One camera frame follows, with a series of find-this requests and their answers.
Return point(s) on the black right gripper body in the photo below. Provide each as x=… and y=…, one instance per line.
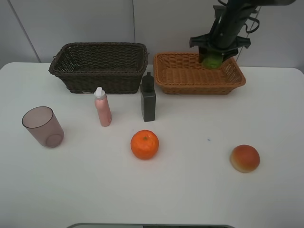
x=223, y=38

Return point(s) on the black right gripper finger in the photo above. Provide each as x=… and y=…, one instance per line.
x=202, y=53
x=227, y=55

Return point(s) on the dark grey rectangular bottle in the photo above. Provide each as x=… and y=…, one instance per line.
x=148, y=98

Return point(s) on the round bread bun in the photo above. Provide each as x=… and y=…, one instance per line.
x=245, y=158

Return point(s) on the orange mandarin fruit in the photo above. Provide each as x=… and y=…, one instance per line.
x=144, y=144

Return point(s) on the pink bottle white cap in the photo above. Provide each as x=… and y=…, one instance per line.
x=102, y=106

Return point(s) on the translucent pink plastic cup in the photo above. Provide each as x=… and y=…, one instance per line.
x=43, y=125

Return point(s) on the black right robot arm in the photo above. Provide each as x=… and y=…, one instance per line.
x=234, y=11

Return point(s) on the orange wicker basket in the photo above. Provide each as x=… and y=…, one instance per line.
x=181, y=73

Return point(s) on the dark brown wicker basket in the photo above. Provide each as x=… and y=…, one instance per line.
x=117, y=67

